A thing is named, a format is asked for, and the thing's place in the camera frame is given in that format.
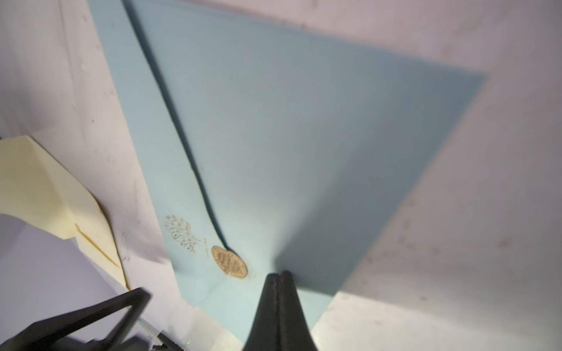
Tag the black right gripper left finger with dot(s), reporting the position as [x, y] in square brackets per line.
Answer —
[264, 333]

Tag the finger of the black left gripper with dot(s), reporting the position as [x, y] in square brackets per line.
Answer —
[54, 333]

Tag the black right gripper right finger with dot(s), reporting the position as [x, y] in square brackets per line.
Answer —
[294, 333]

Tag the pale yellow envelope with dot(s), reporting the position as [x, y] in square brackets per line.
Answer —
[38, 190]

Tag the light teal envelope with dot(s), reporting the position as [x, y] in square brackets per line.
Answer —
[267, 148]

